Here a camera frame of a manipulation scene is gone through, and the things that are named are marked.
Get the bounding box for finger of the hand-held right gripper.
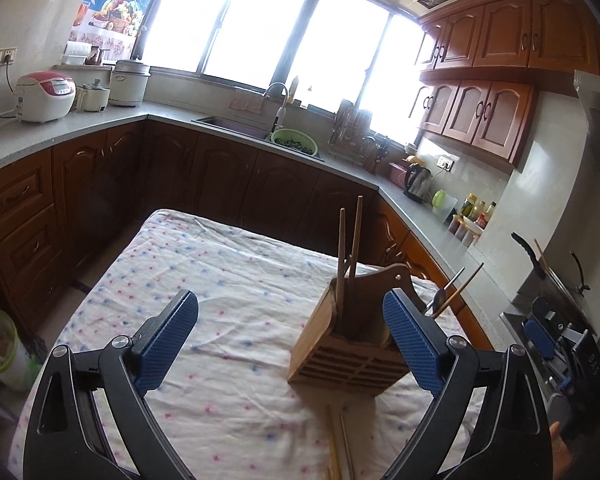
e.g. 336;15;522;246
523;319;559;361
529;297;566;329

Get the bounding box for dish drying rack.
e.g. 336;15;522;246
329;98;374;162

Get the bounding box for small white cooker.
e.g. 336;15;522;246
75;78;111;113

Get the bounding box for pink container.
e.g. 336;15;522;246
388;161;411;189

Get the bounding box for white and pink rice cooker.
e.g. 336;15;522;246
13;71;77;124

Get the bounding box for white floral tablecloth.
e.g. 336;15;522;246
7;208;487;480

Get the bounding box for kitchen sink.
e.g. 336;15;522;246
190;115;326;162

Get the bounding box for chrome sink faucet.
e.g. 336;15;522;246
261;82;291;142

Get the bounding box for large kitchen window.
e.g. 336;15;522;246
139;0;427;147

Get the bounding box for gas stove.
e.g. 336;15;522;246
499;309;563;397

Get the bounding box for green colander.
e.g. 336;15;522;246
270;128;319;157

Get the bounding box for wooden wall cabinets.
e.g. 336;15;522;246
413;0;600;169

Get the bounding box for tropical fruit wall poster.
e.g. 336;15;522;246
68;0;174;62

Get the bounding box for wooden lower cabinets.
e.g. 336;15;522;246
0;120;497;352

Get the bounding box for glass wok lid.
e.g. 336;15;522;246
539;251;600;322

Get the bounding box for black wok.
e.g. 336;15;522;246
511;232;581;311

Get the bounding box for steel electric kettle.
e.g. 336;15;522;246
402;162;433;205

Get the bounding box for sauce bottles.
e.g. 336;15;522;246
459;193;497;229

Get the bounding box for wooden utensil holder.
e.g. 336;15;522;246
286;262;428;402

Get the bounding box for green trash bin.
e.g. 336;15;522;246
0;308;32;392

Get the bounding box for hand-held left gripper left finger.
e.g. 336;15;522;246
22;288;201;480

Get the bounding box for metal spoon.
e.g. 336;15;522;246
426;267;466;319

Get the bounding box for person's right hand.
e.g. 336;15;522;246
549;420;574;480

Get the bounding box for wooden chopsticks middle pair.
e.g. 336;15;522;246
339;409;356;480

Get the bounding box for white slow cooker pot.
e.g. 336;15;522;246
108;58;151;108

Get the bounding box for wooden spatula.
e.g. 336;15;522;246
532;239;551;274

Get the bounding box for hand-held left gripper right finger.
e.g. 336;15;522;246
380;287;552;480

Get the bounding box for grey kitchen countertop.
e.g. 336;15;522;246
0;100;537;312

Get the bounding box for paper towel roll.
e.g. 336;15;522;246
62;41;89;66

